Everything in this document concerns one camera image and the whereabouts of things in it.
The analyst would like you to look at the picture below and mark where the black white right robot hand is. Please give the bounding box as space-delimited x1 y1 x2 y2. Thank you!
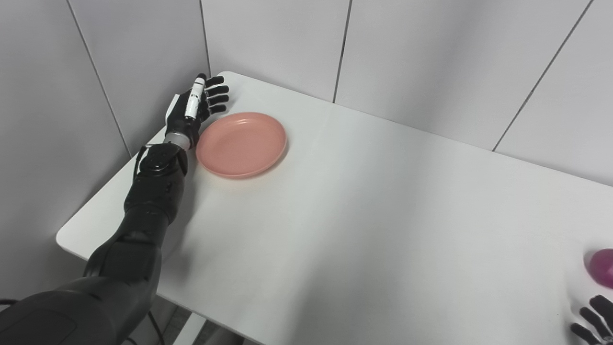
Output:
569 294 613 345

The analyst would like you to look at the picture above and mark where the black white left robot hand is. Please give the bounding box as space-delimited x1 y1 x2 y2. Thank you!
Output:
164 73 230 150

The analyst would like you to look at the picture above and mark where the purple red onion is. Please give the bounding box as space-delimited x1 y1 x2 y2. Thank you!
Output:
588 248 613 289

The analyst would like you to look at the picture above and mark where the pink round plate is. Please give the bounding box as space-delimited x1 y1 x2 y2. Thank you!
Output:
195 112 288 180

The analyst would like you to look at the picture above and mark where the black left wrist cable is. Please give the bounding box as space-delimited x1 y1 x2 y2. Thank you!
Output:
134 145 150 179

